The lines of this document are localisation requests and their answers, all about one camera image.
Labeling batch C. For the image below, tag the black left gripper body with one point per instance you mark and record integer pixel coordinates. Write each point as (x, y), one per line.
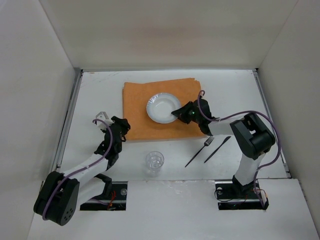
(121, 125)

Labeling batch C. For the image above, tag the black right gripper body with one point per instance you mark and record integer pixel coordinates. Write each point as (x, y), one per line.
(186, 115)

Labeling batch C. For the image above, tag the white round plate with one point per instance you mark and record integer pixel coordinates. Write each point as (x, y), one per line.
(159, 107)

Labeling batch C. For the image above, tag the orange cloth placemat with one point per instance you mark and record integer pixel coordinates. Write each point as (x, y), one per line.
(135, 98)

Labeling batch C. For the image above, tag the clear drinking glass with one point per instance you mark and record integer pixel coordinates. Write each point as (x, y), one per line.
(154, 163)

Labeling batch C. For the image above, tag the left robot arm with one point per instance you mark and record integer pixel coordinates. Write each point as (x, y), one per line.
(85, 186)

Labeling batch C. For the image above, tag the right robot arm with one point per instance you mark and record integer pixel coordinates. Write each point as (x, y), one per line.
(253, 137)

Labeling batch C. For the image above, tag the black fork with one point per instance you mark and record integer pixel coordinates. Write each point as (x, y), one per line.
(206, 144)

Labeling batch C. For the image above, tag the black knife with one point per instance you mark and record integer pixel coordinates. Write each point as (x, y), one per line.
(216, 150)

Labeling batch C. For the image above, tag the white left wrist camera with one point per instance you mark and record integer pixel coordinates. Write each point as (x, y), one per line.
(102, 120)

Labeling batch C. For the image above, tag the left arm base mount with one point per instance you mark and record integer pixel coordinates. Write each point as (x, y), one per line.
(112, 198)

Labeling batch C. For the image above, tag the left aluminium table rail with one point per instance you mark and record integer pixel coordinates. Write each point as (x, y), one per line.
(58, 156)

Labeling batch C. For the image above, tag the aluminium table rail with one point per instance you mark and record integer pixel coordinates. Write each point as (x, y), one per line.
(268, 113)
(58, 156)

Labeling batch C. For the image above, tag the right aluminium table rail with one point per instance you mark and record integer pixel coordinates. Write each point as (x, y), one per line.
(268, 113)

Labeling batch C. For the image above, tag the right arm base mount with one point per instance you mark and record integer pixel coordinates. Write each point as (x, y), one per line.
(231, 195)

